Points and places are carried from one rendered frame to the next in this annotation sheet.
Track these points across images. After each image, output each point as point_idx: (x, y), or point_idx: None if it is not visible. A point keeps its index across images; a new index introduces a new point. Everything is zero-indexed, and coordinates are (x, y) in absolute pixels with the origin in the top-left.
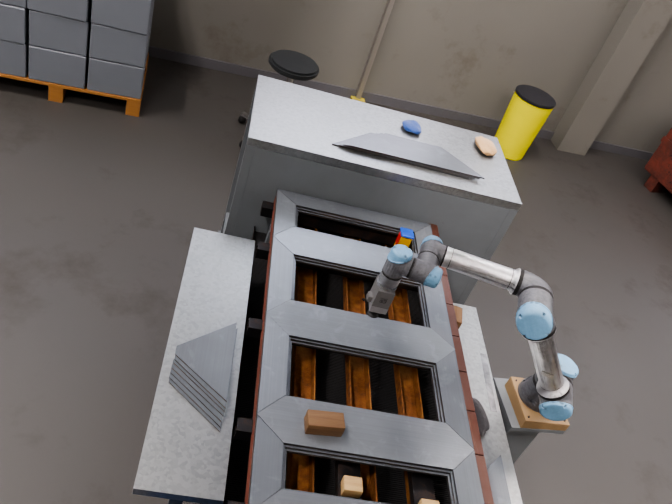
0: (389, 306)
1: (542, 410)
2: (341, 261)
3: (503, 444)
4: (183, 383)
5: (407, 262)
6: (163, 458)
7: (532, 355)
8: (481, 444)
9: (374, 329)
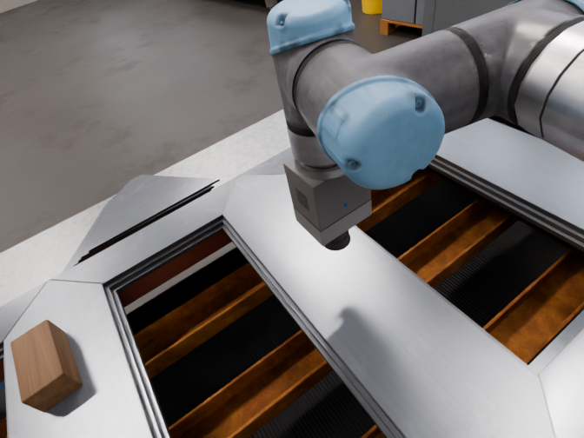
0: (319, 223)
1: None
2: (451, 155)
3: None
4: (103, 212)
5: (296, 49)
6: (2, 268)
7: None
8: None
9: (367, 285)
